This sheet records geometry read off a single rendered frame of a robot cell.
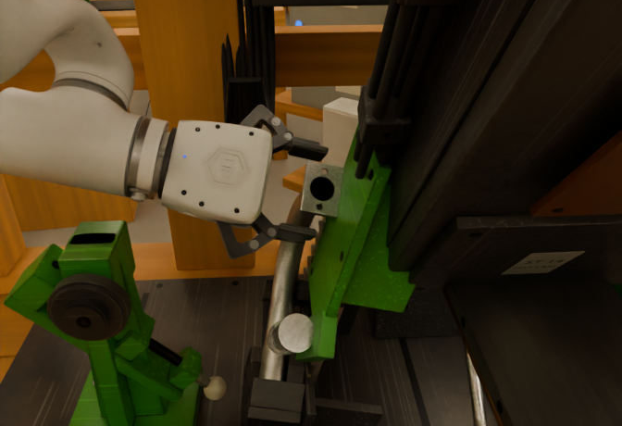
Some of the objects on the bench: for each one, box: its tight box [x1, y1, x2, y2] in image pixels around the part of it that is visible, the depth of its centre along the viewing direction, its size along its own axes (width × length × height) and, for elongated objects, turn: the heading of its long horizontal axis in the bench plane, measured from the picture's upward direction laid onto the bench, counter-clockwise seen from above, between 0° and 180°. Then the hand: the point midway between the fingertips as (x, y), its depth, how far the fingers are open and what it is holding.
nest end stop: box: [243, 405, 302, 424], centre depth 61 cm, size 4×7×6 cm, turn 93°
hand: (311, 193), depth 57 cm, fingers open, 8 cm apart
